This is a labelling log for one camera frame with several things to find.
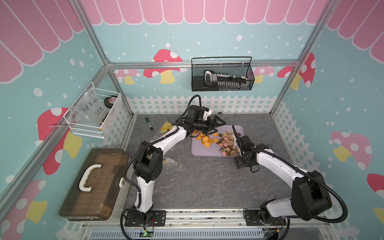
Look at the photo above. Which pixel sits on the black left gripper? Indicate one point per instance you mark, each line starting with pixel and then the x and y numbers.
pixel 209 127

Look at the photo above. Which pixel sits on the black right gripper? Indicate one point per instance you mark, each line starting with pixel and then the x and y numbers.
pixel 237 160

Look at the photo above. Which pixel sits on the ziploc bag of orange cookies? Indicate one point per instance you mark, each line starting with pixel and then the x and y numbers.
pixel 163 130

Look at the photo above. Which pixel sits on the ziploc bag of mixed cookies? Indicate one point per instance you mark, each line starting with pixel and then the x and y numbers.
pixel 172 164

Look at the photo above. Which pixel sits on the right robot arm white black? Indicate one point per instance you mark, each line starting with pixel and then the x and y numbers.
pixel 310 196

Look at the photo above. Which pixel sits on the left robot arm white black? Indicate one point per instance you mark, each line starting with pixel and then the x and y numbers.
pixel 146 165

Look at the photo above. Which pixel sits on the pile of orange cookies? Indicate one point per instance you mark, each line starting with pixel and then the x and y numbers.
pixel 205 140

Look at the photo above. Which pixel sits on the pile of mixed sandwich cookies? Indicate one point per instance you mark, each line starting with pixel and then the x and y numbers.
pixel 227 143

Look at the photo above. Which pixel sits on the lavender plastic tray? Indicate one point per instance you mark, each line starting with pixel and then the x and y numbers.
pixel 199 150

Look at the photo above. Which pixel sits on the socket set in basket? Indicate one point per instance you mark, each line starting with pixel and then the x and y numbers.
pixel 211 81

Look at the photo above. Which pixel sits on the black tape roll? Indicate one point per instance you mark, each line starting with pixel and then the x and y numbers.
pixel 110 101

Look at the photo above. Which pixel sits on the black wire wall basket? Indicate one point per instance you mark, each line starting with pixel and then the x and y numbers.
pixel 238 66

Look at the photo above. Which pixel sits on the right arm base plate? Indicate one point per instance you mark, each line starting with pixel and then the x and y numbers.
pixel 253 218

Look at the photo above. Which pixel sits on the green handled ratchet wrench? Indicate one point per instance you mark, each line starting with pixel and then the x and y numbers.
pixel 149 124

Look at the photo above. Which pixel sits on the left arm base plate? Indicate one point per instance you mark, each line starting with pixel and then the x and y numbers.
pixel 135 218

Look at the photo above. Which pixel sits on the white wire wall basket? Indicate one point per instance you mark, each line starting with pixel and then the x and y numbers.
pixel 88 116

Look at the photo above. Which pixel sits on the brown wooden case white handle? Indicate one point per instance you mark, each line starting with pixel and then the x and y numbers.
pixel 100 190

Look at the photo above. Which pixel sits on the aluminium front rail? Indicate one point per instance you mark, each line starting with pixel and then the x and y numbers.
pixel 210 224

